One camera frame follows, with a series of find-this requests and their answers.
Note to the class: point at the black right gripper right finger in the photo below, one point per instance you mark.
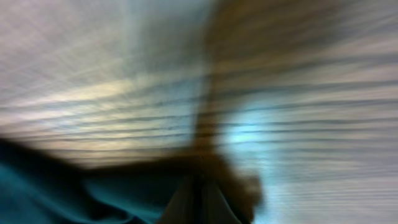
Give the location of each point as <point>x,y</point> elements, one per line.
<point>216,209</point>

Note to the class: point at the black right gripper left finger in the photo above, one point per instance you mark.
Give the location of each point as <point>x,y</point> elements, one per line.
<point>179,210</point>

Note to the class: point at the black polo shirt with logo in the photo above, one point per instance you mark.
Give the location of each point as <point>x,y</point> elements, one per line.
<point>37,188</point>

